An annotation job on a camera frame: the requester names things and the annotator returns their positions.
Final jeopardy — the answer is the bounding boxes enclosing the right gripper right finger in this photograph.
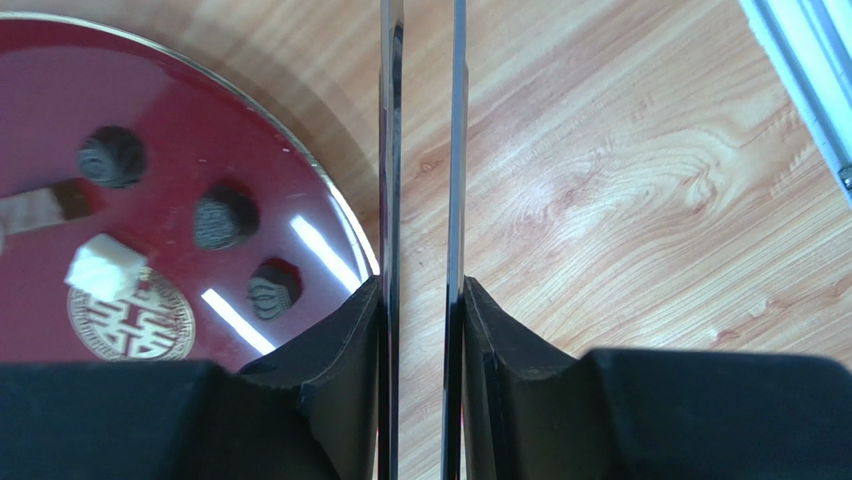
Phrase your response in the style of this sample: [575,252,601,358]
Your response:
[463,278,851,479]

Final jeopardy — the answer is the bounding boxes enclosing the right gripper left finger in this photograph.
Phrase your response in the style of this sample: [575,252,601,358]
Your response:
[1,277,381,479]

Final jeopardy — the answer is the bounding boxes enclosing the red round plate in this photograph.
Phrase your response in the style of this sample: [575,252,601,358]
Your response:
[1,12,376,370]

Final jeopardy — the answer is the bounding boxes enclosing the dark round chocolate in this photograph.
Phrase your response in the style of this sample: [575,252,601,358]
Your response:
[193,184,260,251]

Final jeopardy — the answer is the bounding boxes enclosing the metal tongs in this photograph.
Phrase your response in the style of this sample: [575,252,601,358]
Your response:
[378,1,468,479]

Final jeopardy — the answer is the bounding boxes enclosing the dark crown chocolate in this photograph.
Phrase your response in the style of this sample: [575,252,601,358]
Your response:
[247,258,303,321]

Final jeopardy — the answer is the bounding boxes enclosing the white cube chocolate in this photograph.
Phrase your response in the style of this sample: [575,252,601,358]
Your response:
[64,234,148,302]

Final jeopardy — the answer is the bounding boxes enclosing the brown bar chocolate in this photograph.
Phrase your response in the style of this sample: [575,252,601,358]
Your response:
[1,179,95,236]

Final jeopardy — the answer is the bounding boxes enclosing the dark swirl chocolate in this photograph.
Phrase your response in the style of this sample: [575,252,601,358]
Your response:
[77,126,147,189]

